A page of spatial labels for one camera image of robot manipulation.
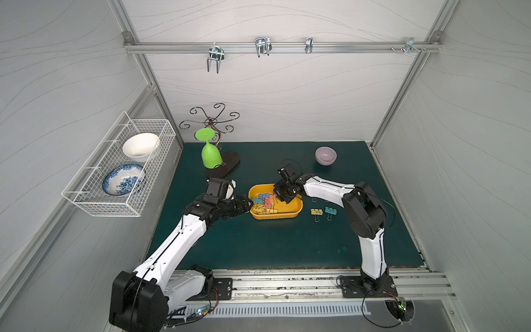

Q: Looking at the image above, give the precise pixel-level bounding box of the yellow plastic storage box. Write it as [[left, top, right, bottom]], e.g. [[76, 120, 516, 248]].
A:
[[248, 184, 304, 220]]

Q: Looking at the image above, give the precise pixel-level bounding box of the blue patterned plate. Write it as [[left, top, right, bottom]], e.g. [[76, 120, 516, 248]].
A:
[[102, 164, 145, 196]]

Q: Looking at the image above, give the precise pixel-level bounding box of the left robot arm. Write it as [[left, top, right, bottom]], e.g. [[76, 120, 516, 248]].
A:
[[109, 178, 253, 331]]

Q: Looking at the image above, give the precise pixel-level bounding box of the green table mat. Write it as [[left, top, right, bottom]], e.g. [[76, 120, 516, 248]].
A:
[[150, 142, 423, 269]]

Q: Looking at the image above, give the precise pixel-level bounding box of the white ceramic bowl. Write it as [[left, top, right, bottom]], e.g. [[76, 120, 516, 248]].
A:
[[122, 133, 160, 163]]

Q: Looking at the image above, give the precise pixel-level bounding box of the round circuit board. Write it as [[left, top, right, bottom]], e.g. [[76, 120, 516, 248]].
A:
[[384, 298, 416, 323]]

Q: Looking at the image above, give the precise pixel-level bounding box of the double prong metal hook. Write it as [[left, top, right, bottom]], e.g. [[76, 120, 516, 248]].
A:
[[207, 46, 225, 73]]

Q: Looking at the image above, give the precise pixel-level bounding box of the white wire basket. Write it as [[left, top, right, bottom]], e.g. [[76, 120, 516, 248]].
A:
[[62, 112, 176, 217]]

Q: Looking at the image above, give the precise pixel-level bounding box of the yellow binder clip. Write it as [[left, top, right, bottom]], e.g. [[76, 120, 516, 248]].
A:
[[311, 208, 324, 223]]

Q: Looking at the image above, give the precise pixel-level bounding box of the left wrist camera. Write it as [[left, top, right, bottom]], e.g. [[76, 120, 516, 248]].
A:
[[225, 180, 236, 199]]

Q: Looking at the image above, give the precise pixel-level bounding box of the aluminium crossbar rail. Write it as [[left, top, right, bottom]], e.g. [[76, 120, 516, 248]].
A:
[[124, 40, 443, 55]]

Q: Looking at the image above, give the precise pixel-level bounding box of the purple ceramic bowl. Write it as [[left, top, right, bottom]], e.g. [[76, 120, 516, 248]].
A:
[[315, 146, 337, 166]]

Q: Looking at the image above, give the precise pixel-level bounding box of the black metal cup stand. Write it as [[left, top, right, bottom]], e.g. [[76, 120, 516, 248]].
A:
[[178, 102, 241, 178]]

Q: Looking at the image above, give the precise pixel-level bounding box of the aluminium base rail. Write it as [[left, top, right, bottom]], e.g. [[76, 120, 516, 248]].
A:
[[115, 268, 457, 307]]

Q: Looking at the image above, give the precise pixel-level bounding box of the green plastic wine glass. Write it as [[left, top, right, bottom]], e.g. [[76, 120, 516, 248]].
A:
[[195, 127, 223, 170]]

